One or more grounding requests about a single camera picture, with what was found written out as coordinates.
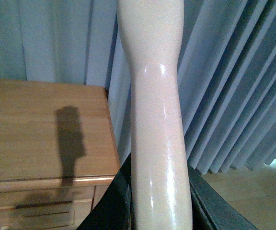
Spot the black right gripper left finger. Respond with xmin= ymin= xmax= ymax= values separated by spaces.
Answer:
xmin=77 ymin=155 xmax=132 ymax=230

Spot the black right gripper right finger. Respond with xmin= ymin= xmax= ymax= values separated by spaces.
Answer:
xmin=188 ymin=165 xmax=257 ymax=230

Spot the beige hand brush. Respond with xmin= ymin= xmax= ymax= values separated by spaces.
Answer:
xmin=117 ymin=0 xmax=193 ymax=230

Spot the wooden nightstand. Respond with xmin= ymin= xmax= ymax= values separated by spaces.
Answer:
xmin=0 ymin=79 xmax=120 ymax=230

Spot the grey curtain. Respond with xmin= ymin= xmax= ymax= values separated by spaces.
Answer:
xmin=0 ymin=0 xmax=276 ymax=173

